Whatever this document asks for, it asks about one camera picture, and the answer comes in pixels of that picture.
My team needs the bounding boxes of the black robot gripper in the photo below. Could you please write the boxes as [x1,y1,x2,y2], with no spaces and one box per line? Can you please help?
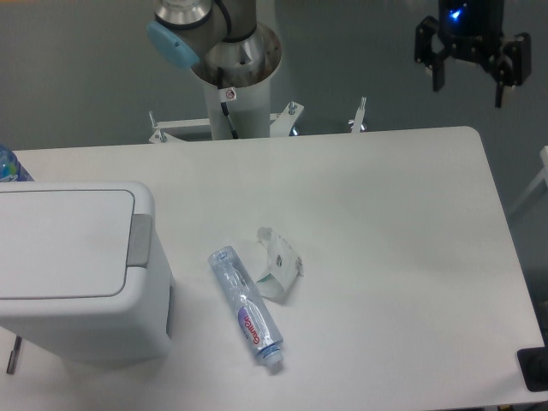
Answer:
[414,0,532,108]

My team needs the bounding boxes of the grey trash can push button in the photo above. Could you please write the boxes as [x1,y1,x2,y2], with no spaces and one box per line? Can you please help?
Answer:
[127,214,153,268]

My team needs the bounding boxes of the white trash can lid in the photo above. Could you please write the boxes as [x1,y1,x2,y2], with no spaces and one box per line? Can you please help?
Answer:
[1,190,134,300]

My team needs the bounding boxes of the white trash can body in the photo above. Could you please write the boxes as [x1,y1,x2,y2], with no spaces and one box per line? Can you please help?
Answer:
[1,182,175,362]

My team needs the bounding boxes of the crumpled white paper packaging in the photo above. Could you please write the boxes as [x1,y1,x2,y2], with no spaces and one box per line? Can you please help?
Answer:
[256,227,303,300]

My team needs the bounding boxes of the black device at table corner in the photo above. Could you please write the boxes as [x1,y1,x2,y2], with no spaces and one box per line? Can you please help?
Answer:
[517,347,547,392]

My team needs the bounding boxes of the empty clear plastic water bottle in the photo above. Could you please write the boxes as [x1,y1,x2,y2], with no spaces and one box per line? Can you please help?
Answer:
[208,246,283,372]

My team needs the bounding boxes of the blue water bottle at edge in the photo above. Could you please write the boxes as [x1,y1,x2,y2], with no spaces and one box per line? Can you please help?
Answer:
[0,145,34,182]

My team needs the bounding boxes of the grey metal tool on table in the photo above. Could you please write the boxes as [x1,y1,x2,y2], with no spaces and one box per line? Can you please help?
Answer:
[6,336,22,375]

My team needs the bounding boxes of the white frame at right edge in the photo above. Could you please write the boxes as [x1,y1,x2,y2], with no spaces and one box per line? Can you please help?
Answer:
[507,145,548,219]

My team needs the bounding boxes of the white pedestal base frame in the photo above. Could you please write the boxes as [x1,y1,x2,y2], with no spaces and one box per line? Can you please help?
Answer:
[147,96,368,145]

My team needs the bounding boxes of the black cable on pedestal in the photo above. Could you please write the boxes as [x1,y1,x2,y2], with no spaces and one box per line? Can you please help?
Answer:
[216,67,239,140]

